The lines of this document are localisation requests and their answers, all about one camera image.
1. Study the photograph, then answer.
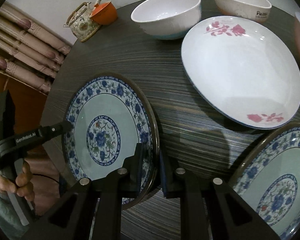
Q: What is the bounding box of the brown wooden door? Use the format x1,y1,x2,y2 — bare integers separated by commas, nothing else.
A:
0,73,47,134

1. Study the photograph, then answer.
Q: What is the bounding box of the white rabbit bowl pink base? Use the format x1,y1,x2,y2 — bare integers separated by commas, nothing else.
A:
215,0,272,23

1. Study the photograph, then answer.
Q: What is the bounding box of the beige patterned curtain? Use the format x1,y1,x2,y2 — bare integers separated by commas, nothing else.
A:
0,2,71,94

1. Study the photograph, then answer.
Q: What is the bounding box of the person's left hand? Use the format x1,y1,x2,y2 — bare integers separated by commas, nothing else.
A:
0,161,35,202

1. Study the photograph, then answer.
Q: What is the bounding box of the white plate with pink roses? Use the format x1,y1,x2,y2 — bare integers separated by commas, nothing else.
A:
181,16,300,129

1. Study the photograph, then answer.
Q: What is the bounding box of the white bowl with blue base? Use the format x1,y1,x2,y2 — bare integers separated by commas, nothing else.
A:
130,0,202,40

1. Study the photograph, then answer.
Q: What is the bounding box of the orange lidded tea cup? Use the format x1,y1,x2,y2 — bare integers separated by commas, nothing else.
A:
90,1,118,25

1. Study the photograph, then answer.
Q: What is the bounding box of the black cable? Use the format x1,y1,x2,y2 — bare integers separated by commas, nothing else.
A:
31,173,63,190

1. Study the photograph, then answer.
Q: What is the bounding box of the blue floral plate with brown rim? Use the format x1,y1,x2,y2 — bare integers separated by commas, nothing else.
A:
62,72,160,209

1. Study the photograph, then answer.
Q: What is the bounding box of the grey fluffy sleeve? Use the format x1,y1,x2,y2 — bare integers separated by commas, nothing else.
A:
0,174,26,238

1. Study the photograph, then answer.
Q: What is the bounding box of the floral ceramic teapot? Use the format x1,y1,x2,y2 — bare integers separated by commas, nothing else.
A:
63,2,101,42

